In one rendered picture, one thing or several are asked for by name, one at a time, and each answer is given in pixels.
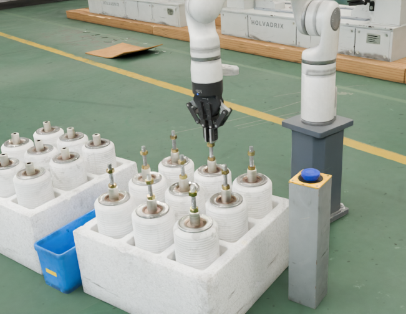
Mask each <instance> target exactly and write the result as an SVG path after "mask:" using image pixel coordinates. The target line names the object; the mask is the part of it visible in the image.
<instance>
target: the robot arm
mask: <svg viewBox="0 0 406 314"><path fill-rule="evenodd" d="M290 2H291V7H292V12H293V16H294V20H295V23H296V26H297V29H298V30H299V32H300V33H301V34H304V35H307V36H320V37H321V39H320V43H319V45H317V46H315V47H311V48H308V49H306V50H304V51H303V52H302V71H301V72H302V74H301V122H302V123H304V124H306V125H311V126H324V125H330V124H331V123H333V122H334V120H335V119H336V107H337V87H336V57H337V50H338V45H339V30H340V24H341V10H340V7H339V5H338V3H337V2H335V1H325V0H290ZM224 3H225V0H186V1H185V14H186V21H187V26H188V32H189V35H190V55H191V86H192V92H193V94H194V97H193V100H192V101H190V102H188V103H186V105H187V107H188V109H189V111H190V113H191V115H192V117H193V118H194V120H195V122H196V123H197V124H200V125H201V126H202V127H203V137H204V139H205V142H209V140H210V143H214V142H216V141H217V139H218V128H219V127H221V126H223V125H224V124H225V122H226V120H227V119H228V117H229V116H230V114H231V112H232V108H231V107H229V108H228V107H227V106H226V105H225V104H224V100H223V97H222V93H223V75H238V74H239V67H238V66H237V65H228V64H222V63H221V52H220V38H219V36H218V34H217V32H216V27H215V19H216V18H217V17H218V16H219V14H220V12H221V10H222V8H223V5H224ZM220 109H221V111H220ZM197 114H198V116H199V118H198V116H197ZM220 114H221V115H220ZM208 139H209V140H208Z"/></svg>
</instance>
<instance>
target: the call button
mask: <svg viewBox="0 0 406 314"><path fill-rule="evenodd" d="M301 176H302V177H303V179H304V180H306V181H315V180H317V179H318V177H319V176H320V171H318V170H317V169H314V168H307V169H304V170H302V171H301Z"/></svg>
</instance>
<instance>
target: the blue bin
mask: <svg viewBox="0 0 406 314"><path fill-rule="evenodd" d="M95 217H96V214H95V209H93V210H91V211H89V212H88V213H86V214H84V215H83V216H80V217H78V218H77V219H75V220H73V221H72V222H70V223H68V224H66V225H64V226H63V227H61V228H59V229H58V230H56V231H54V232H52V233H50V234H49V235H47V236H45V237H43V238H41V239H39V240H38V241H36V242H35V243H34V249H35V250H36V251H37V254H38V257H39V262H40V264H41V268H42V273H43V275H44V279H45V282H46V284H47V285H49V286H51V287H53V288H55V289H57V290H59V291H60V292H62V293H65V294H68V293H71V292H73V291H74V290H76V289H77V288H79V287H80V286H81V285H82V279H81V275H80V268H79V262H78V258H77V251H76V248H75V241H74V235H73V231H74V230H76V229H77V228H79V227H80V226H83V225H84V224H85V223H87V222H89V221H90V220H92V219H93V218H95Z"/></svg>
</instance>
